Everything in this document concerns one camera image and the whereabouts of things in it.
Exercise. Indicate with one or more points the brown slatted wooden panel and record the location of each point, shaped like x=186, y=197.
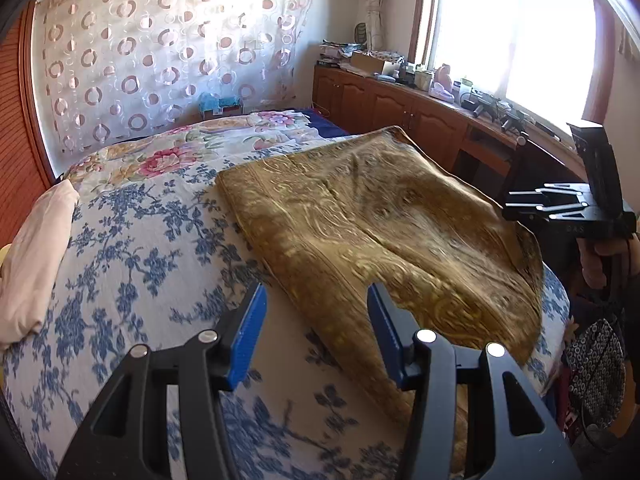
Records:
x=20, y=150

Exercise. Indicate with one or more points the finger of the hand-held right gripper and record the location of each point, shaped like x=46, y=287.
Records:
x=525, y=206

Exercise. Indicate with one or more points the lace window curtain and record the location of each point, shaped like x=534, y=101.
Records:
x=385, y=5

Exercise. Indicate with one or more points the white jar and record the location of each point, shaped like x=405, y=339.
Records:
x=423, y=79

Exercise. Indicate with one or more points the dark blue mattress cover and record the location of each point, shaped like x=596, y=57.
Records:
x=327, y=124

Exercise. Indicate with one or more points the yellow pillow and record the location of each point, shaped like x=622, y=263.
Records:
x=5, y=255

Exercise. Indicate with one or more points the person's right hand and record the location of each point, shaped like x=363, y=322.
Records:
x=597, y=270

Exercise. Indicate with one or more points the blue floral bed sheet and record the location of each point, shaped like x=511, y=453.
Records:
x=130, y=270

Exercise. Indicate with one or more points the cardboard box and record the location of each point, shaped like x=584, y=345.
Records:
x=371, y=64

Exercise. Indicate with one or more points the folded pale pink cloth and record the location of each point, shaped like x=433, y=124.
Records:
x=35, y=260

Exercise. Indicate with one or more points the blue tissue pack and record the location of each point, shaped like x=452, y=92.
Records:
x=217, y=104

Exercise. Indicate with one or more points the circle patterned sheer curtain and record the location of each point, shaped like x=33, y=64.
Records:
x=165, y=50

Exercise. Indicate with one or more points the golden patterned cloth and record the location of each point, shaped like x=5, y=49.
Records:
x=380, y=230

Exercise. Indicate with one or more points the pink floral quilt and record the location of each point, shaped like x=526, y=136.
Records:
x=175, y=152

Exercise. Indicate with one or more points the window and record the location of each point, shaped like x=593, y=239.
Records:
x=510, y=35

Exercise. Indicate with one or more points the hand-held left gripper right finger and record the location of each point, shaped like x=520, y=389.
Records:
x=387, y=332

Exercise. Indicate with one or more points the black circle patterned bag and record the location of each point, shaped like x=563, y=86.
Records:
x=597, y=370

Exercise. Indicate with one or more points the pink figurine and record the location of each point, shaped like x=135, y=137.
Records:
x=442, y=84

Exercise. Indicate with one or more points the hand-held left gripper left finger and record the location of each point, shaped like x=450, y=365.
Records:
x=245, y=340

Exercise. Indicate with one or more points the wooden cabinet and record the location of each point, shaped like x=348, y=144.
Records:
x=400, y=115

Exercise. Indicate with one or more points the green round ornament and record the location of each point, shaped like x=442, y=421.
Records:
x=361, y=32

